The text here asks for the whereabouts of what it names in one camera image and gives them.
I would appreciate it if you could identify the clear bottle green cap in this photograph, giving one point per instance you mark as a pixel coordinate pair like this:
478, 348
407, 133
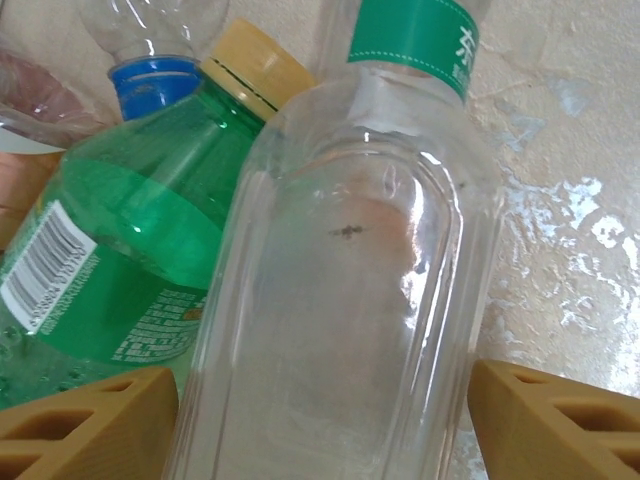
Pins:
340, 300

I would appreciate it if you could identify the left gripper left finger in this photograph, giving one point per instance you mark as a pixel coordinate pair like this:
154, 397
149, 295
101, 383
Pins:
75, 435

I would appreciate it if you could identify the clear bottle blue label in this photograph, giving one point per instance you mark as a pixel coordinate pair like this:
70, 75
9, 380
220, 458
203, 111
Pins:
145, 85

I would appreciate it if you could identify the green bottle yellow cap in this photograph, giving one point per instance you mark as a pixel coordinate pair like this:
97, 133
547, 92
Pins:
125, 225

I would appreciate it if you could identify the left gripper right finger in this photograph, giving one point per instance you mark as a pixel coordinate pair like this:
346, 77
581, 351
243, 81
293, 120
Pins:
560, 435

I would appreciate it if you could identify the brown coffee bottle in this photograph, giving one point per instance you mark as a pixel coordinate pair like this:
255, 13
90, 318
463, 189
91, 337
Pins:
45, 90

